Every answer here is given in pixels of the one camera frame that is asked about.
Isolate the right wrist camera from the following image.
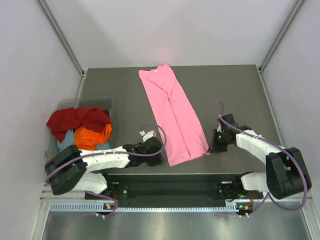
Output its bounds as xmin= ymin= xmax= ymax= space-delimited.
xmin=217 ymin=114 xmax=241 ymax=134

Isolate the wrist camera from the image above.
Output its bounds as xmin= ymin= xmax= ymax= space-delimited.
xmin=217 ymin=114 xmax=241 ymax=134
xmin=139 ymin=130 xmax=157 ymax=142

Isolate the pink t shirt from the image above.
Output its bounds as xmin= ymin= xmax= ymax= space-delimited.
xmin=138 ymin=64 xmax=209 ymax=167

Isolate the slotted cable duct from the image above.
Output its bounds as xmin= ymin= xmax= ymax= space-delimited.
xmin=49 ymin=201 xmax=253 ymax=213

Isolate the grey blue t shirt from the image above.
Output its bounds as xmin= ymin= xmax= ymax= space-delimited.
xmin=57 ymin=129 xmax=111 ymax=152

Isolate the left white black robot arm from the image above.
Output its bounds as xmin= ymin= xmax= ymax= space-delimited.
xmin=44 ymin=136 xmax=164 ymax=199

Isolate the orange t shirt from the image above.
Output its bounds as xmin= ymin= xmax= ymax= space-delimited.
xmin=74 ymin=124 xmax=113 ymax=150

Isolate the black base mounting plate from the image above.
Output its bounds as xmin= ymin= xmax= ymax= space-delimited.
xmin=101 ymin=182 xmax=262 ymax=201

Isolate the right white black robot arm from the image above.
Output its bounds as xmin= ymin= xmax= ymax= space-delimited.
xmin=208 ymin=128 xmax=312 ymax=200

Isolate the clear plastic bin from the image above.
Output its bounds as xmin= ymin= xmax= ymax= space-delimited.
xmin=46 ymin=97 xmax=116 ymax=161

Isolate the red t shirt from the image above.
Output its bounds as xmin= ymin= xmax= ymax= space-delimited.
xmin=46 ymin=107 xmax=112 ymax=143

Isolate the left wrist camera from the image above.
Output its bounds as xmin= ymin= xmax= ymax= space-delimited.
xmin=139 ymin=130 xmax=157 ymax=142

